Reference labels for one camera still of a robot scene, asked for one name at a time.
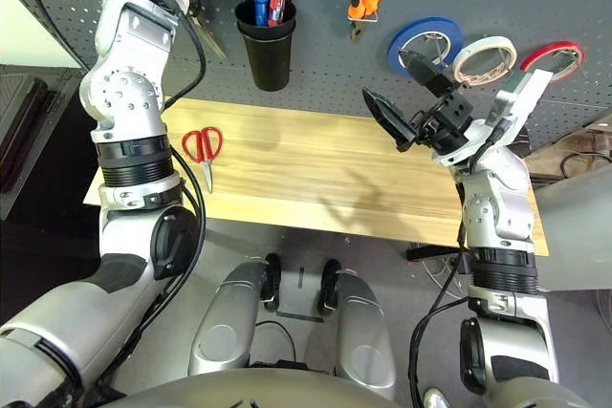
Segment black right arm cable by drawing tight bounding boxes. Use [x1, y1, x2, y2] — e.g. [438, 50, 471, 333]
[408, 120, 508, 408]

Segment white sneaker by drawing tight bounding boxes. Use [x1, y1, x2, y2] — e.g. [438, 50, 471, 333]
[423, 388, 450, 408]

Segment black ribbed plastic case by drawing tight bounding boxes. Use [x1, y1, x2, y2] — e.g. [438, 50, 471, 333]
[0, 75, 47, 189]

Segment blue tape roll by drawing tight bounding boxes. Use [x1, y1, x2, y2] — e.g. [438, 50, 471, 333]
[386, 17, 465, 78]

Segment black metal table foot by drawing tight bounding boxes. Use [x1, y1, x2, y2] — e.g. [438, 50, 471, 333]
[405, 246, 468, 264]

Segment light grey side table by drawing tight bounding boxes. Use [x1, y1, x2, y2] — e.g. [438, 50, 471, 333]
[530, 163, 612, 292]

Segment silver robot right leg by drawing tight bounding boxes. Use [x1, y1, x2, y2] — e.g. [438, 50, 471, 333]
[317, 259, 397, 399]

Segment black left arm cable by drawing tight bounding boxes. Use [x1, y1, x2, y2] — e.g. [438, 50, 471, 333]
[26, 0, 208, 395]

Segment black plastic cup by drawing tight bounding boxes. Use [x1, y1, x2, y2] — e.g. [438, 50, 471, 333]
[233, 0, 297, 93]

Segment grey robot torso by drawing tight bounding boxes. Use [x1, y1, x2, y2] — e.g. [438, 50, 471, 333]
[99, 369, 407, 408]

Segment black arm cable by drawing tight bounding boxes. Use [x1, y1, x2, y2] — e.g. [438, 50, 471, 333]
[26, 0, 208, 395]
[408, 120, 508, 408]

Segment black aluminium-edged flight case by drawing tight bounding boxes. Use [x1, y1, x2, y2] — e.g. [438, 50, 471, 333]
[0, 63, 90, 223]

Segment black-handled scissors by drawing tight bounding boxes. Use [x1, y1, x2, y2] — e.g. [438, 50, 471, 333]
[188, 13, 229, 61]

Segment red tape roll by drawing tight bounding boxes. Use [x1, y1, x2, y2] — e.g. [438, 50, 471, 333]
[519, 40, 587, 83]

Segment white tape roll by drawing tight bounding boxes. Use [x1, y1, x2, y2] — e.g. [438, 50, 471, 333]
[451, 35, 517, 85]

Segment silver robot leg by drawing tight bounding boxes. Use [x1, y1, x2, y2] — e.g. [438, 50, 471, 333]
[317, 259, 397, 399]
[187, 253, 283, 378]

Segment silver robot left leg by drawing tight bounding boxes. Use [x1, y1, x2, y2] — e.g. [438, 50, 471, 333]
[187, 253, 283, 378]

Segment red-handled scissors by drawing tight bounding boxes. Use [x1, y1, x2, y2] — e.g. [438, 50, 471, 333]
[181, 126, 225, 195]

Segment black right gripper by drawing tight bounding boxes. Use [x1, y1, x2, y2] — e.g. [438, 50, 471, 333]
[361, 51, 477, 154]

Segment long black floor tape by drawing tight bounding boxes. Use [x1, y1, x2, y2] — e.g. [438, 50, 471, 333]
[276, 311, 324, 322]

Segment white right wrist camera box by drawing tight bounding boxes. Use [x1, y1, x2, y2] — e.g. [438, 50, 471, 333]
[486, 68, 555, 144]

